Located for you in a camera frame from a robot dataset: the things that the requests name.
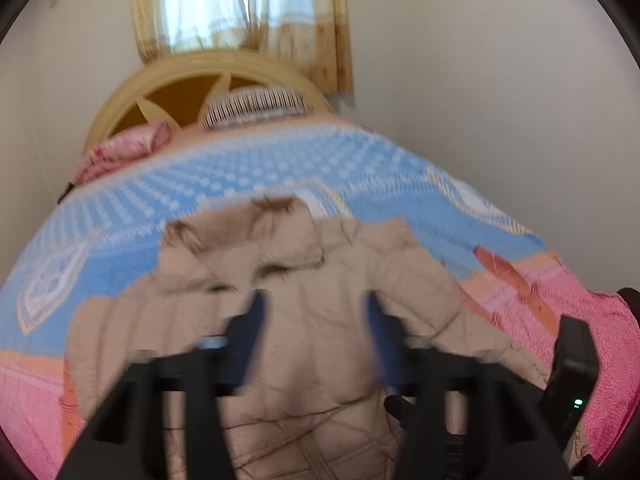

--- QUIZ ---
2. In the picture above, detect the striped pillow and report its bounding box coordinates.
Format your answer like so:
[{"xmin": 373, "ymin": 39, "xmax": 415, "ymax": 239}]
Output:
[{"xmin": 200, "ymin": 86, "xmax": 311, "ymax": 131}]

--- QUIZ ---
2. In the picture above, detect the folded pink floral blanket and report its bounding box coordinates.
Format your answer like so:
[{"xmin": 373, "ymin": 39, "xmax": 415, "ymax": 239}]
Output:
[{"xmin": 70, "ymin": 122, "xmax": 172, "ymax": 186}]

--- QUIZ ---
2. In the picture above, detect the blue and pink bedspread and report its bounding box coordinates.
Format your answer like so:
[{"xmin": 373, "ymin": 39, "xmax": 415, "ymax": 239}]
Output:
[{"xmin": 1, "ymin": 115, "xmax": 639, "ymax": 479}]

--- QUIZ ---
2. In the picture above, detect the cream wooden headboard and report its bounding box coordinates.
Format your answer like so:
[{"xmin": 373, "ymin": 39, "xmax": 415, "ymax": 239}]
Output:
[{"xmin": 84, "ymin": 49, "xmax": 332, "ymax": 150}]

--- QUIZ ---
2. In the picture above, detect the beige quilted puffer jacket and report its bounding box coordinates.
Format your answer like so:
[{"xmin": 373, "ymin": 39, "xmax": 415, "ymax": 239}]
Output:
[{"xmin": 65, "ymin": 196, "xmax": 551, "ymax": 479}]

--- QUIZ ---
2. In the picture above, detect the beige curtain behind headboard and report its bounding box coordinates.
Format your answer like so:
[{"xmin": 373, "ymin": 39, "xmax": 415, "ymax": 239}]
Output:
[{"xmin": 131, "ymin": 0, "xmax": 354, "ymax": 94}]

